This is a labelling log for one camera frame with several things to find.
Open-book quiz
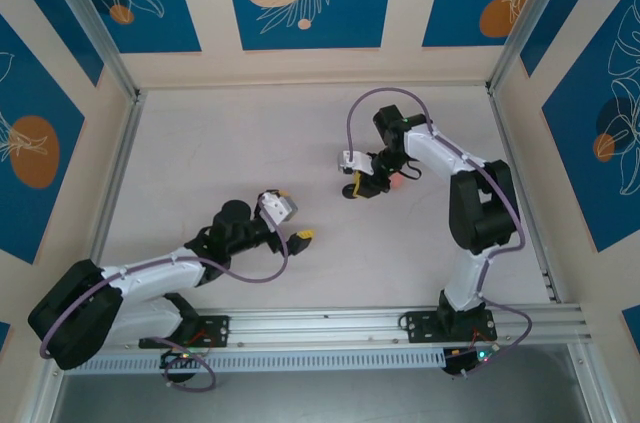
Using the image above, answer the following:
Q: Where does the grey metal sheet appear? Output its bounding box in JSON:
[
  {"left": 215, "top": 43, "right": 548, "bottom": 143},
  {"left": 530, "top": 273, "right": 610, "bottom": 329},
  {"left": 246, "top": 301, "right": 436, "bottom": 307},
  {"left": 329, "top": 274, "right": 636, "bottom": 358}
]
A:
[{"left": 49, "top": 345, "right": 601, "bottom": 423}]

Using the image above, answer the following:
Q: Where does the aluminium table side rail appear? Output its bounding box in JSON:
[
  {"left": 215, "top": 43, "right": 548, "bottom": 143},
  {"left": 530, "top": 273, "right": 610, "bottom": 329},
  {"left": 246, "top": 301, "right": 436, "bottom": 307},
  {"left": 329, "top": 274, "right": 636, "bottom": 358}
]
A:
[
  {"left": 487, "top": 85, "right": 564, "bottom": 304},
  {"left": 72, "top": 90, "right": 149, "bottom": 317}
]

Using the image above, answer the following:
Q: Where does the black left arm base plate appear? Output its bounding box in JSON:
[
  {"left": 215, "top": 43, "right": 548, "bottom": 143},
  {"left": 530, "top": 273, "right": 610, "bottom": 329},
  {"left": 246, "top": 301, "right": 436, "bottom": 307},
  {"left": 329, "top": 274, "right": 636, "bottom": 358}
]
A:
[{"left": 138, "top": 315, "right": 232, "bottom": 349}]

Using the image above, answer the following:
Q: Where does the white slotted cable duct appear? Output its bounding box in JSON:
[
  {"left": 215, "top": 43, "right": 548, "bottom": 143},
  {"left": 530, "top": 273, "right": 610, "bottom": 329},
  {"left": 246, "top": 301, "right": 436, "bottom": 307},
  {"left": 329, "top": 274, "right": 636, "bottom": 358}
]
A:
[{"left": 64, "top": 348, "right": 446, "bottom": 374}]

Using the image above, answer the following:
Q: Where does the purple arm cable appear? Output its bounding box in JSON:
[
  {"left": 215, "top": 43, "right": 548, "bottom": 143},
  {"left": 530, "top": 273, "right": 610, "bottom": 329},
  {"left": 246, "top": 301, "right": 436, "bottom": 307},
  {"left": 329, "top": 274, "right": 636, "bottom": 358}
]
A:
[
  {"left": 39, "top": 212, "right": 290, "bottom": 393},
  {"left": 346, "top": 87, "right": 533, "bottom": 379}
]

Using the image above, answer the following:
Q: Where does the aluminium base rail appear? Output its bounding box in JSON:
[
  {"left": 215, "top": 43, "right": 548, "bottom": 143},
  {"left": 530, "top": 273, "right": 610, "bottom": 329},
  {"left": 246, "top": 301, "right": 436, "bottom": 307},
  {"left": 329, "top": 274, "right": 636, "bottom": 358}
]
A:
[{"left": 69, "top": 303, "right": 586, "bottom": 352}]

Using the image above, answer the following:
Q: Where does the aluminium frame post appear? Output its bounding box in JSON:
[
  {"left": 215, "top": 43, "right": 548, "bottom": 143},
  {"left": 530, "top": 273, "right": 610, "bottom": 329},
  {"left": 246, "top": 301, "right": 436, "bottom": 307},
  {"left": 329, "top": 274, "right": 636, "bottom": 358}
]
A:
[
  {"left": 34, "top": 0, "right": 144, "bottom": 102},
  {"left": 487, "top": 0, "right": 581, "bottom": 94}
]

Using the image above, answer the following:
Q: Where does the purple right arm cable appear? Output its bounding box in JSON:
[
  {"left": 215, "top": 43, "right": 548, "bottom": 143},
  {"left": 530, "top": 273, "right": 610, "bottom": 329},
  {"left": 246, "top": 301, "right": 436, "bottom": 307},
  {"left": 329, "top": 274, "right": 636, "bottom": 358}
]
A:
[{"left": 346, "top": 87, "right": 533, "bottom": 379}]

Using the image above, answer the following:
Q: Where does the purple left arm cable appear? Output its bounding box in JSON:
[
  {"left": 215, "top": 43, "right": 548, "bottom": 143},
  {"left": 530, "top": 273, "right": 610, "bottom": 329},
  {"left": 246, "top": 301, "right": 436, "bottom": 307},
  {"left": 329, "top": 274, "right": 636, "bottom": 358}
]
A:
[{"left": 39, "top": 212, "right": 290, "bottom": 393}]

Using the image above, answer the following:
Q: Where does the aluminium frame leg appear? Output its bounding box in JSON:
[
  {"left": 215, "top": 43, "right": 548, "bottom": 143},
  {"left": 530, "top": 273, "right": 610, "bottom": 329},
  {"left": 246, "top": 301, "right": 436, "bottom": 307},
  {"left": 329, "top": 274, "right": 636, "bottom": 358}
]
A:
[
  {"left": 567, "top": 342, "right": 621, "bottom": 423},
  {"left": 12, "top": 357, "right": 69, "bottom": 423}
]

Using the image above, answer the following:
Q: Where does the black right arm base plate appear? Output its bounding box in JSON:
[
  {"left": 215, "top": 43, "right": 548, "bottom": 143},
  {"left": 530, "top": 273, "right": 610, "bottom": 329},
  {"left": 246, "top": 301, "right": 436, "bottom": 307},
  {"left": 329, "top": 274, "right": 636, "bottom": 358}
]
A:
[{"left": 399, "top": 310, "right": 499, "bottom": 344}]

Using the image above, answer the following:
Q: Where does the small control board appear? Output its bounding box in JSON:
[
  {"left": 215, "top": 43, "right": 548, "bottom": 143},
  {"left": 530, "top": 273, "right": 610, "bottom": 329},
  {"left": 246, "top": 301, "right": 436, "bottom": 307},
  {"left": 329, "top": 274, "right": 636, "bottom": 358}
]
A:
[
  {"left": 442, "top": 346, "right": 501, "bottom": 377},
  {"left": 158, "top": 348, "right": 206, "bottom": 372}
]

